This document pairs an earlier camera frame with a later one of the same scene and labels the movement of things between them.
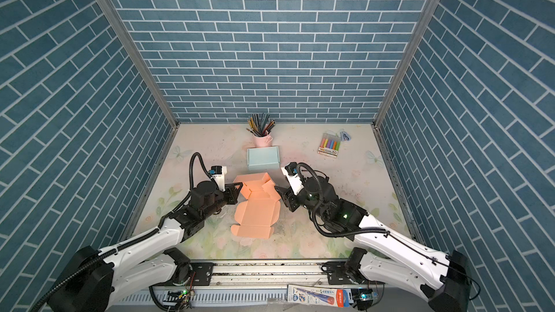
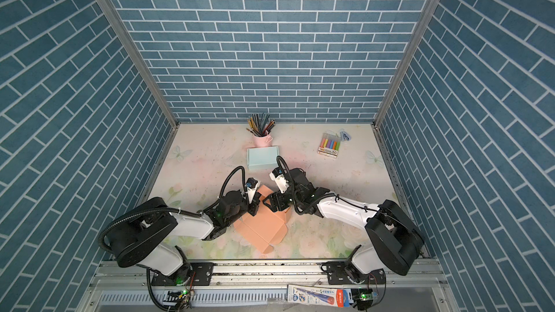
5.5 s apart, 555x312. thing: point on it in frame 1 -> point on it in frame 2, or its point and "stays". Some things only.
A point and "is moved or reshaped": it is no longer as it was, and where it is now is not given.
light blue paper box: x=264 y=158 stays
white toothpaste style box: x=320 y=295 stays
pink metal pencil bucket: x=262 y=141 stays
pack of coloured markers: x=329 y=144 stays
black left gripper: x=233 y=195 -> x=255 y=205
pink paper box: x=256 y=217 is moved or reshaped
